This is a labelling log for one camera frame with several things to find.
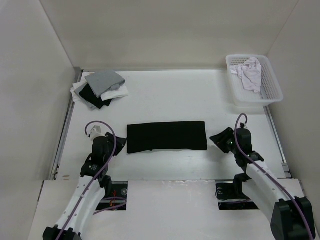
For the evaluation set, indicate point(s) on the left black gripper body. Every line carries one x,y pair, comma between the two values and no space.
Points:
111,150

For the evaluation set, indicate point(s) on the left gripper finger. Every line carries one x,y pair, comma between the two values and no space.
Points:
111,139
120,144

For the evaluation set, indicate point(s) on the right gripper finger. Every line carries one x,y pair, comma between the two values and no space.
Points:
228,132
222,141

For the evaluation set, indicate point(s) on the black tank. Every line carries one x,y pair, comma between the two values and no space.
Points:
88,95
176,135

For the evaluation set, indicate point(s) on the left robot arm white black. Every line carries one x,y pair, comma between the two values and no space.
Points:
94,192

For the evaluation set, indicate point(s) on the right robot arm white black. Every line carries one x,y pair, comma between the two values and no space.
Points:
290,217

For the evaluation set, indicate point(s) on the folded white tank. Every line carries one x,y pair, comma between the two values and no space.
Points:
75,91
121,92

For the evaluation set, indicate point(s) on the folded black tank top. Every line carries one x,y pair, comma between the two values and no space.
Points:
88,95

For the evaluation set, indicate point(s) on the folded grey tank top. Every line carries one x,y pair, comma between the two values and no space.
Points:
103,81

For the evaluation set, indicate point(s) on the bottom folded white tank top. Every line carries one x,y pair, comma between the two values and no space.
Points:
75,91

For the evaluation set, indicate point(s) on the crumpled white tank top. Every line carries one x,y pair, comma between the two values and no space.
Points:
250,74

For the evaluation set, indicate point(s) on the white plastic basket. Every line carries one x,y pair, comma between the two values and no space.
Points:
270,89

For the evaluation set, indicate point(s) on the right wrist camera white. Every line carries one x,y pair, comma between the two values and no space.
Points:
243,125

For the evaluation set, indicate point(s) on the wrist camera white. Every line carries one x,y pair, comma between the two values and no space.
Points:
95,132
243,125

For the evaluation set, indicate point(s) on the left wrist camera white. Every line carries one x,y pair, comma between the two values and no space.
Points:
95,132

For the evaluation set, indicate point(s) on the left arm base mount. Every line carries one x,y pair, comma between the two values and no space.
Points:
116,195

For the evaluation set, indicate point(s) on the metal table edge rail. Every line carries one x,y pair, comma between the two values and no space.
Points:
56,161

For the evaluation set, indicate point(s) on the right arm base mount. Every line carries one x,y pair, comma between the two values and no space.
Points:
229,200

